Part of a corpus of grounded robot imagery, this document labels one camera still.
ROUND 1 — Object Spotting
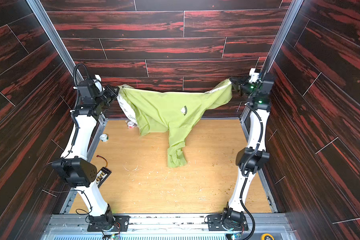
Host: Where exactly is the green Snoopy zip jacket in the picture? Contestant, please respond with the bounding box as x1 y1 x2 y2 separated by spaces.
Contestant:
117 79 233 168

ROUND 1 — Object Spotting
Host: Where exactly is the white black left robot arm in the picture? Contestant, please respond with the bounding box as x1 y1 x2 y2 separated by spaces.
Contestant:
51 75 118 231

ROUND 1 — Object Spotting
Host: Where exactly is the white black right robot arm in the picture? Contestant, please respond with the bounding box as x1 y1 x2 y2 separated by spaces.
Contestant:
222 69 274 231

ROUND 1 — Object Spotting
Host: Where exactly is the white red tape roll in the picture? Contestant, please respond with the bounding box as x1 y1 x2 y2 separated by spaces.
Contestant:
126 121 137 129

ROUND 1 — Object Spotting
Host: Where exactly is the small white green-dot cap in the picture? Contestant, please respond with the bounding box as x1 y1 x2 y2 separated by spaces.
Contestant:
100 134 109 142

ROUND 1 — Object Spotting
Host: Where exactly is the yellow round tape measure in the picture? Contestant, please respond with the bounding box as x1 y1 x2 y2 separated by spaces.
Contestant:
261 233 275 240

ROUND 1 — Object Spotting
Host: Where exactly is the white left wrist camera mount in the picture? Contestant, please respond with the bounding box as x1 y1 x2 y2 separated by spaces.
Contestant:
94 75 104 92

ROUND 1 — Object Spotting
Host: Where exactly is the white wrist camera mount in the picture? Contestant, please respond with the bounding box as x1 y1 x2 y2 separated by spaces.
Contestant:
94 75 104 92
249 68 260 84

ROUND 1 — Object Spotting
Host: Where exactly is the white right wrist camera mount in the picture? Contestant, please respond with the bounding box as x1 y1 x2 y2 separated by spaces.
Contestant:
249 68 260 84

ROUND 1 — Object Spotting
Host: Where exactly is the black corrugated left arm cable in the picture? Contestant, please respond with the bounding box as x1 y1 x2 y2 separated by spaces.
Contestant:
72 62 92 91

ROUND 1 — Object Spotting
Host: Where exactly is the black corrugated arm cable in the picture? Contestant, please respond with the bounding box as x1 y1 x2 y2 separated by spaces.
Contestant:
72 62 92 91
238 104 265 240

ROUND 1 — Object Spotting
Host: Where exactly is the aluminium corner post right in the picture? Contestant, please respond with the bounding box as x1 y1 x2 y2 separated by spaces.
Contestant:
240 1 303 122

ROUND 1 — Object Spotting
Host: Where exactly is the aluminium corner post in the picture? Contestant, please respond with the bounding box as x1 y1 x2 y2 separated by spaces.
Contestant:
25 0 108 142
240 1 303 122

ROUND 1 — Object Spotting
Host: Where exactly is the black circuit board with wires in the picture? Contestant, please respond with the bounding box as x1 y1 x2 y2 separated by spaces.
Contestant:
96 155 112 188

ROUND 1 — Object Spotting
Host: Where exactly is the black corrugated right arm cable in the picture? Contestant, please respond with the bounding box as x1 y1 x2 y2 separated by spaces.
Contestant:
238 104 265 240

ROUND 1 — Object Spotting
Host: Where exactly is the aluminium corner post left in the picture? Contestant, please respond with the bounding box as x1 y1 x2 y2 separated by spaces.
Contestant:
25 0 108 142

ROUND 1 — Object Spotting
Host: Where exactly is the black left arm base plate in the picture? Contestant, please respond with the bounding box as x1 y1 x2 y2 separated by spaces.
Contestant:
87 215 130 232

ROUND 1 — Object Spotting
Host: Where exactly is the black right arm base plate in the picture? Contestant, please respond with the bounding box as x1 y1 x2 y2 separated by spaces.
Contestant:
205 214 249 232

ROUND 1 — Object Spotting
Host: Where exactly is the aluminium front frame rail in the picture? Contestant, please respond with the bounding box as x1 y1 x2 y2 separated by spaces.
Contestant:
41 214 297 240

